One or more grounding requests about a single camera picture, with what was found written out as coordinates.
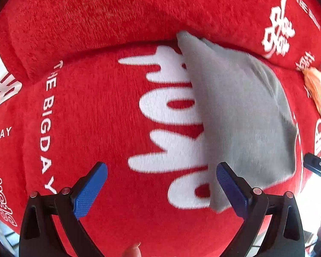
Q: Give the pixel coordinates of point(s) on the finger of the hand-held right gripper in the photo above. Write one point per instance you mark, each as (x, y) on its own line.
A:
(317, 164)

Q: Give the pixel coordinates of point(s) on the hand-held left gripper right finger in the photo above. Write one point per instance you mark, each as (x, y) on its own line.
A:
(231, 190)

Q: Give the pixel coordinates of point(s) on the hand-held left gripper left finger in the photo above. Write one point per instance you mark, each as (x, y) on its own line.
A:
(91, 192)

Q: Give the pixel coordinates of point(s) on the grey small garment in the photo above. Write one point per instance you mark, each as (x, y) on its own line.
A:
(243, 112)

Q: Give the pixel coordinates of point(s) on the person's left hand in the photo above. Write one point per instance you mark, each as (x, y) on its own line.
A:
(132, 251)

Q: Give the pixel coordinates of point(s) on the orange cloth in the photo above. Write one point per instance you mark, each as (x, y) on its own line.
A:
(317, 88)

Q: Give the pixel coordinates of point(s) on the red printed blanket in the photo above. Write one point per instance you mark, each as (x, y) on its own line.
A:
(96, 112)

